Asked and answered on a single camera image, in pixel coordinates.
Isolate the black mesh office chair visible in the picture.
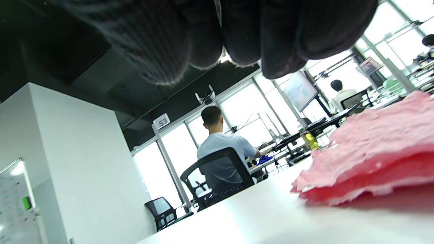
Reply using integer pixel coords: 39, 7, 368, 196
180, 147, 255, 212

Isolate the person's right hand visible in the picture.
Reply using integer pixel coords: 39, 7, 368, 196
51, 0, 379, 86

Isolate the white ceiling router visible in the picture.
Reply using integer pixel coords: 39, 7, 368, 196
194, 84, 217, 105

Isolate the large hanging monitor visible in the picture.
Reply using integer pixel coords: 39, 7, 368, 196
282, 70, 319, 113

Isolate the swivel chair with chrome base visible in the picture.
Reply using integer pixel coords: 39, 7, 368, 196
144, 197, 194, 232

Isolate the white wall whiteboard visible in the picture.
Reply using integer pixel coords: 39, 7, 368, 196
0, 158, 46, 244

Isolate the small tilted monitor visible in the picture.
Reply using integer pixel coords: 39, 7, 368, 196
356, 56, 383, 78

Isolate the yellow drink bottle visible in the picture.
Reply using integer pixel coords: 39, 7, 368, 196
301, 130, 321, 152

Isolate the white hanging sign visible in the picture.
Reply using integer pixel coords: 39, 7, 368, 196
153, 114, 171, 131

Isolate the black standing desk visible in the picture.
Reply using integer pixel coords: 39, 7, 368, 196
271, 105, 359, 153

